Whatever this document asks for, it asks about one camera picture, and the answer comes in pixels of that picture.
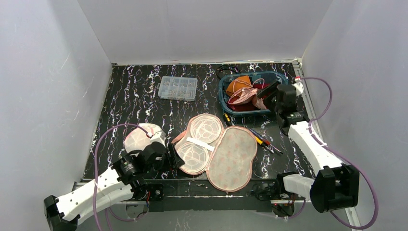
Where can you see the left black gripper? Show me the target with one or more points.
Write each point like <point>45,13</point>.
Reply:
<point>171,155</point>

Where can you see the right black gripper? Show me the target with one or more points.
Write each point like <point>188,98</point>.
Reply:
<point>274,94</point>

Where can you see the pink satin bra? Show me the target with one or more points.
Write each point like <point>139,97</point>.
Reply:
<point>249,95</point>

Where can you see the floral pink laundry bag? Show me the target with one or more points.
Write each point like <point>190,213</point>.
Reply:
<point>224,155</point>

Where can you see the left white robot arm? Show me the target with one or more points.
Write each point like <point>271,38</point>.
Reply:
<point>123,181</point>

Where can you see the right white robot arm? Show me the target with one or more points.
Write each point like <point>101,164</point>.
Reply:
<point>336,184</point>

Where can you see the dark red bra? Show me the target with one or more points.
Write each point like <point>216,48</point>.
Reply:
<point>248,106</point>

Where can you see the orange bra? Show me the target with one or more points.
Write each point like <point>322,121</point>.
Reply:
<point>237,84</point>

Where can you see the white mesh laundry bag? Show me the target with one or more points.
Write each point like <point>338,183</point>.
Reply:
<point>137,139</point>

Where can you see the teal plastic basket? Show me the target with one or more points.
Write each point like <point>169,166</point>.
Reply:
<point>268,76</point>

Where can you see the black yellow screwdriver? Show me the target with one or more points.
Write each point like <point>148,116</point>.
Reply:
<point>227,119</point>

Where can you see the yellow red screwdriver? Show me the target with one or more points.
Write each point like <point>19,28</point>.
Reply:
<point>267,146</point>

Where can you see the clear plastic parts box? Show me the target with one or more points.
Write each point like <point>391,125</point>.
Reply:
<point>178,88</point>

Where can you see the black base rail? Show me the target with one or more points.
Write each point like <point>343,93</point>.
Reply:
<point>200,195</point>

